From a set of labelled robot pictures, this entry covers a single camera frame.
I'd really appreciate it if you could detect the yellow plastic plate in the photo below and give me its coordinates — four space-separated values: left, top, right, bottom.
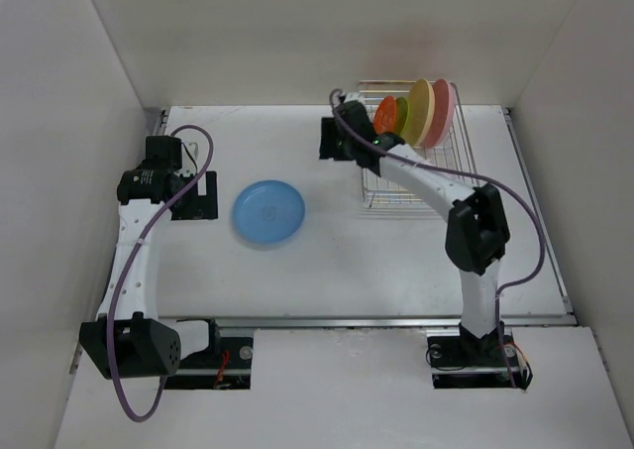
403 78 435 147

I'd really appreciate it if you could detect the metal wire dish rack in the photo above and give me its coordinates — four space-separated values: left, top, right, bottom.
360 79 480 220

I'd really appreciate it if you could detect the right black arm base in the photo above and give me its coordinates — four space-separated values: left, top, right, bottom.
425 328 534 391

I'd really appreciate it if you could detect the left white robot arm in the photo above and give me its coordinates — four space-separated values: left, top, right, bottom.
79 136 222 380

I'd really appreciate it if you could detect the orange plastic plate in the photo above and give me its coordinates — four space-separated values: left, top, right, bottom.
372 95 398 134

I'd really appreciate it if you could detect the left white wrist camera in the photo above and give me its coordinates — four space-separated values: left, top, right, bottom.
181 141 199 160

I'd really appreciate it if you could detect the pink plastic plate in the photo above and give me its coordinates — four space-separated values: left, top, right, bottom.
422 79 457 149

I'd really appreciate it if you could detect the aluminium table rail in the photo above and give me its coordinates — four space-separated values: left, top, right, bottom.
68 106 579 376

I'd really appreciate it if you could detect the blue plastic plate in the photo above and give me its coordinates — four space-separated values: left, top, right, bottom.
231 179 306 246

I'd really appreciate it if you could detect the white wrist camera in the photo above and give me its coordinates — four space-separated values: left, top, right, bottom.
181 141 199 160
344 92 366 105

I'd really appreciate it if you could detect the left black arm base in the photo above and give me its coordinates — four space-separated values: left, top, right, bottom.
165 330 254 391

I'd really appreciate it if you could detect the green plastic plate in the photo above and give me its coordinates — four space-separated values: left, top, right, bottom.
393 96 410 144

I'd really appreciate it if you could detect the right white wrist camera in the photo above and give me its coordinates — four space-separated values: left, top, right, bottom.
344 92 366 105

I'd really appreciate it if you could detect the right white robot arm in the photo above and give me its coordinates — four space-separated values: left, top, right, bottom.
319 89 510 364

